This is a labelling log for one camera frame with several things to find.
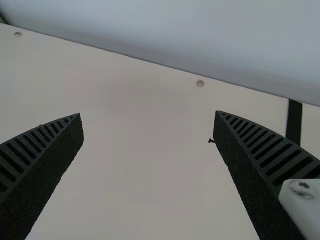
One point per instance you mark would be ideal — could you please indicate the black strip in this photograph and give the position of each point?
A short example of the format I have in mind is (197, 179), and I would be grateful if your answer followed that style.
(293, 120)

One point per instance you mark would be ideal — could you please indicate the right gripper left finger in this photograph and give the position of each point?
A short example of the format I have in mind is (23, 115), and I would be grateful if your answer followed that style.
(37, 172)

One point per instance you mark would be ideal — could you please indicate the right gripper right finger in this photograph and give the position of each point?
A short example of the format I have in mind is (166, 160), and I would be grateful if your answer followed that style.
(257, 170)

